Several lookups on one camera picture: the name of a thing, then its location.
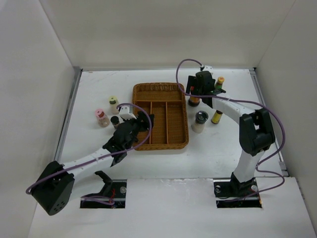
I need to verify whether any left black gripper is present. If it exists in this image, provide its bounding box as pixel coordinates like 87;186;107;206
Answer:
122;112;154;150

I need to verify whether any red lid sauce jar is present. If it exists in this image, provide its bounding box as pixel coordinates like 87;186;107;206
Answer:
188;97;200;107

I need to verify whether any green label yellow cap bottle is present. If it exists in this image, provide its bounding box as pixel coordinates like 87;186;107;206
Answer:
214;76;225;92

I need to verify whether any black lid spice jar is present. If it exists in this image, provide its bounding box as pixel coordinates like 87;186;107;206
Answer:
110;116;120;130

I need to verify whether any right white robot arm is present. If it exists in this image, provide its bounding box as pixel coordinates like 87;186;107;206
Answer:
186;71;275;198

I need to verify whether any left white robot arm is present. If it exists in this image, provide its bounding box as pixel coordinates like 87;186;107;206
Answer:
30;111;155;216

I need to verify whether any brown wicker divided basket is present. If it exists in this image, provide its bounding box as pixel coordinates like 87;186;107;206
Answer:
132;82;189;151

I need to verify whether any grey lid white shaker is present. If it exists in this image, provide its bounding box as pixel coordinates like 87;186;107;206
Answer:
191;111;209;133

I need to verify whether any yellow lid spice jar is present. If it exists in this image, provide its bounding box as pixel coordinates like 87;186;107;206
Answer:
108;96;119;115

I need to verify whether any small yellow label bottle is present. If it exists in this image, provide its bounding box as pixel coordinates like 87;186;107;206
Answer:
211;110;223;124

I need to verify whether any pink lid spice jar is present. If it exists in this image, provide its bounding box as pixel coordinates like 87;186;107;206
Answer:
95;109;110;127

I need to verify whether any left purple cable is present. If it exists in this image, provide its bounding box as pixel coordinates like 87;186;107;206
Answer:
25;103;152;195

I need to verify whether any purple cable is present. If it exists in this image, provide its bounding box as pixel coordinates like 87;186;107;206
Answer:
175;59;287;202
25;103;152;195

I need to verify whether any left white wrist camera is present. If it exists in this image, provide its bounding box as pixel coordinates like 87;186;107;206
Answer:
119;105;136;120

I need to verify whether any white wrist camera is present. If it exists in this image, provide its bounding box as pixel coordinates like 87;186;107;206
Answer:
200;65;213;73
119;105;136;120

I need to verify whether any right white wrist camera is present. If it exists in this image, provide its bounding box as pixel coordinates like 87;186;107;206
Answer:
200;65;213;73

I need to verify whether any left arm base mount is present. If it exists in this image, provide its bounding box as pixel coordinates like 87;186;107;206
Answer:
80;171;127;209

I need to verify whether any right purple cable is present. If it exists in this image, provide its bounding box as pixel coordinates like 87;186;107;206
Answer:
175;59;287;202

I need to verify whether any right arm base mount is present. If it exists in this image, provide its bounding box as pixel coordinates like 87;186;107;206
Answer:
213;178;262;208

